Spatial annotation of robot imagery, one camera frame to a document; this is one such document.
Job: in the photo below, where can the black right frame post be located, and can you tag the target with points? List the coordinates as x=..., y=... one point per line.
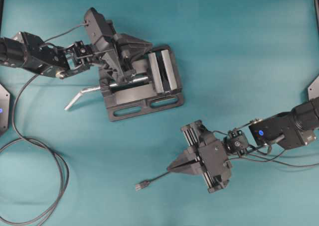
x=316, y=5

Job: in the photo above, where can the black left frame post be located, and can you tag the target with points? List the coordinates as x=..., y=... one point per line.
x=1, y=11

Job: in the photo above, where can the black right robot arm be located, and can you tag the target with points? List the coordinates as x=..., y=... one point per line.
x=288, y=129

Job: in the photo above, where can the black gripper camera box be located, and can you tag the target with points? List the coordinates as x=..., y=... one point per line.
x=99, y=30
x=214, y=155

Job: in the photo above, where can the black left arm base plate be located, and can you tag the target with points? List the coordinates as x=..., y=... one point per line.
x=4, y=109

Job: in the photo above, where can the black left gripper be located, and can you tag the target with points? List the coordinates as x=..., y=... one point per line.
x=118, y=55

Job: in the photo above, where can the black right gripper camera box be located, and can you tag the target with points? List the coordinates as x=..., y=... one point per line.
x=214, y=155

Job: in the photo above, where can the black bench vise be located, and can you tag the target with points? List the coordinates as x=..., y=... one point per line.
x=155, y=87

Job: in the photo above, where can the black frame post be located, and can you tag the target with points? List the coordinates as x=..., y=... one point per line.
x=1, y=11
x=316, y=5

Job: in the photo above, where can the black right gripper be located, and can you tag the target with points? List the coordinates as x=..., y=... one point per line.
x=190, y=161

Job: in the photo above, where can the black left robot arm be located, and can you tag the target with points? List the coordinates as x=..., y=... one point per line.
x=30, y=52

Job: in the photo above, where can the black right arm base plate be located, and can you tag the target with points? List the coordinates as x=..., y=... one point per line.
x=313, y=89

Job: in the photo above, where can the black left gripper camera box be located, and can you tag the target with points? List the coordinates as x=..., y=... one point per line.
x=99, y=30

